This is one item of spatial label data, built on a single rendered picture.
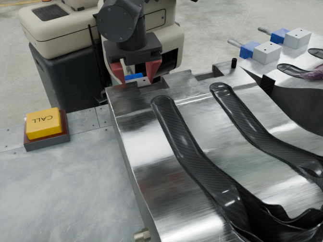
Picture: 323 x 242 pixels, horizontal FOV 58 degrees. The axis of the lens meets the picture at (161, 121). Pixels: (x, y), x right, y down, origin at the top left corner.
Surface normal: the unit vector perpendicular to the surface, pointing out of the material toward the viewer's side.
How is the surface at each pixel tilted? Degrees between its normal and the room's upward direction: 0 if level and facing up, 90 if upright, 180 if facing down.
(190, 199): 24
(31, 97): 0
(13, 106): 0
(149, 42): 1
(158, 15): 98
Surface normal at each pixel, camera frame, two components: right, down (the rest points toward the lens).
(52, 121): -0.04, -0.75
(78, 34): 0.58, 0.52
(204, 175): -0.15, -0.96
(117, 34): -0.08, 0.67
